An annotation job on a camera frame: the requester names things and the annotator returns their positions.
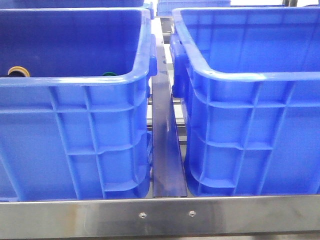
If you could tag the yellow push button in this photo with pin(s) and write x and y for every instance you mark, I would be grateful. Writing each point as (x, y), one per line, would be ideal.
(18, 71)

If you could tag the green push button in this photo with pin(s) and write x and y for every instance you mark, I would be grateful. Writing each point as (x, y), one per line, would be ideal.
(109, 73)

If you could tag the blue plastic crate left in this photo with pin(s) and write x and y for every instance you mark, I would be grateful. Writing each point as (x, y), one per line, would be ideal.
(67, 132)

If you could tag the blue plastic crate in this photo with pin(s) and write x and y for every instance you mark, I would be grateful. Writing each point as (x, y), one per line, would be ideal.
(249, 82)
(67, 132)

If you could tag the blue plastic crate right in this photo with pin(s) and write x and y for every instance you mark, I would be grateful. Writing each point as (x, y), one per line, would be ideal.
(249, 82)

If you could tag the distant blue crate left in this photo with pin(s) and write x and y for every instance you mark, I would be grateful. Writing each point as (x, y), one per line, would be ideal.
(164, 7)

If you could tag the steel shelf front bar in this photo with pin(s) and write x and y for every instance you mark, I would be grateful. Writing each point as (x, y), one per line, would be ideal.
(160, 217)

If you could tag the blue crate back left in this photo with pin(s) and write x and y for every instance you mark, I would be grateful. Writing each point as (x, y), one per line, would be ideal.
(39, 4)

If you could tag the blue metal divider rail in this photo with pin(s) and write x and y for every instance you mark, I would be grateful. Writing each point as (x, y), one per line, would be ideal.
(169, 179)

